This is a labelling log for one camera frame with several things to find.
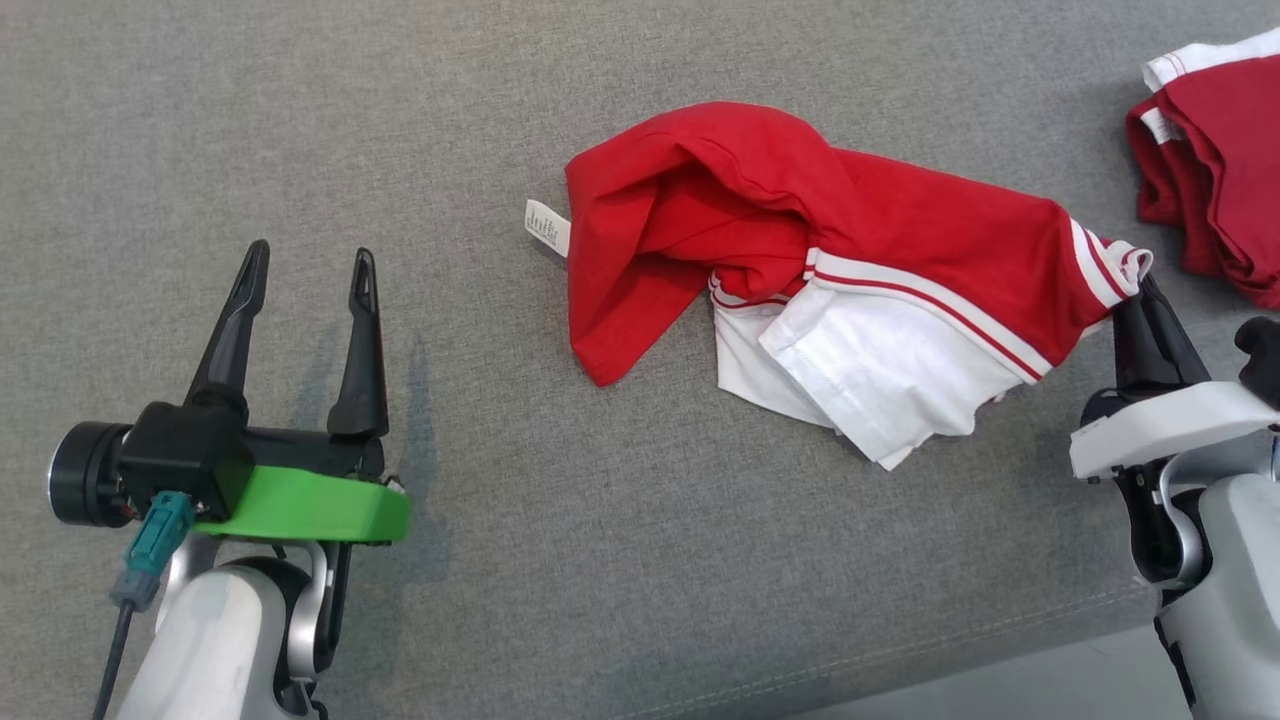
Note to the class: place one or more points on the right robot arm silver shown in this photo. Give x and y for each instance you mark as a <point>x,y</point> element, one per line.
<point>1230,600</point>

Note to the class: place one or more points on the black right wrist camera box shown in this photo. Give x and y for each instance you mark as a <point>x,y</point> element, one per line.
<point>1262,360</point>

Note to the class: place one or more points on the red Bulls 23 shorts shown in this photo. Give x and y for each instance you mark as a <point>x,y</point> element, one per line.
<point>1230,160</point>

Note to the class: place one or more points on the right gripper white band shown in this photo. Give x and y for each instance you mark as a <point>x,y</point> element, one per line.
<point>1160,430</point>

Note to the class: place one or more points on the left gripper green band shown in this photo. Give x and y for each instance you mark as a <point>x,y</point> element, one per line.
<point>310,505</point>

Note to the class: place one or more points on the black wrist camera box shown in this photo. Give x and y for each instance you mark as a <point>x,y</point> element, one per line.
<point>1262,360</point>
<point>185,450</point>

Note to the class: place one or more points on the red white basketball jersey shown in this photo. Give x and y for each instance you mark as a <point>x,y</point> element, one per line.
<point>900,230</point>

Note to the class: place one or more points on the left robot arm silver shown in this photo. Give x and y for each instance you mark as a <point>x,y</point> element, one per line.
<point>210,640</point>

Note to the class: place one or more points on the black left wrist motor cylinder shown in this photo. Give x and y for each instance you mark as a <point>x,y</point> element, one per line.
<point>85,475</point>

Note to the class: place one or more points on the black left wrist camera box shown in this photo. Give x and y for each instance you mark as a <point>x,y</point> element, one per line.
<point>185,450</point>

